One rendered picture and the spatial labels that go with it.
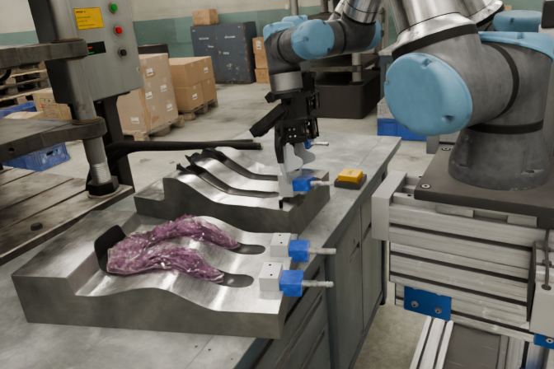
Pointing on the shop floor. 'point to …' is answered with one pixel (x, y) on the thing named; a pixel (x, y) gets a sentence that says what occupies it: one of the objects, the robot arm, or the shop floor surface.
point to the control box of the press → (133, 72)
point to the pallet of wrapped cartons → (149, 101)
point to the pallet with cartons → (193, 86)
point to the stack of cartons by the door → (260, 61)
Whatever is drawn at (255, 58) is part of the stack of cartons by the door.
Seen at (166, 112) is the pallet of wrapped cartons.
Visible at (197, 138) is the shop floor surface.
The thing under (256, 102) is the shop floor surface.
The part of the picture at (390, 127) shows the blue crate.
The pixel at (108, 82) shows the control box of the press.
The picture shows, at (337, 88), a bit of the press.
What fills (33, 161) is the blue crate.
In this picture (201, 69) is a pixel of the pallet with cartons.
